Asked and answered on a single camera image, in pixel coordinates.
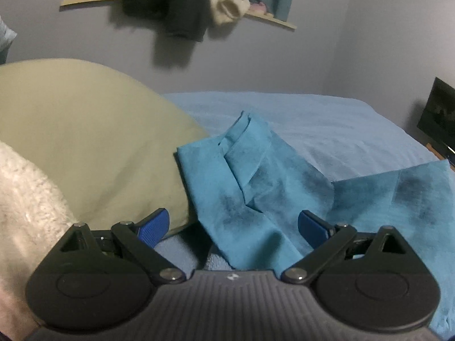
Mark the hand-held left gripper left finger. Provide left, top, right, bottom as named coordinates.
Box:
left=53, top=207, right=186, bottom=285

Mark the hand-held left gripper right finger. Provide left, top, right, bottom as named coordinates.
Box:
left=280, top=210, right=410, bottom=285

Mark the teal blue garment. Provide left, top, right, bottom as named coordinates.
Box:
left=176, top=110, right=455, bottom=340

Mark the blue terry towel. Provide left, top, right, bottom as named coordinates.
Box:
left=154, top=236, right=233, bottom=271

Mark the light blue bed sheet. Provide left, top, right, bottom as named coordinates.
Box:
left=162, top=92, right=441, bottom=182

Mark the pale green pillow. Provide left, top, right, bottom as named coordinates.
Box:
left=0, top=59, right=210, bottom=237

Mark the white fluffy blanket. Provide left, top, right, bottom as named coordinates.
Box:
left=0, top=140, right=80, bottom=341

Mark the wooden screen stand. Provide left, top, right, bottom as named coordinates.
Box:
left=426, top=142, right=455, bottom=171

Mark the black flat screen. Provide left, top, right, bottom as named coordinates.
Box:
left=417, top=76, right=455, bottom=157

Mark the black fuzzy garment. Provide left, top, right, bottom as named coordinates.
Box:
left=119, top=0, right=210, bottom=42

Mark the cream fuzzy slipper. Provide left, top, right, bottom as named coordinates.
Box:
left=204, top=0, right=251, bottom=27

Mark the wooden wall shelf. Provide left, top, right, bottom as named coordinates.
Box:
left=60, top=0, right=297, bottom=31

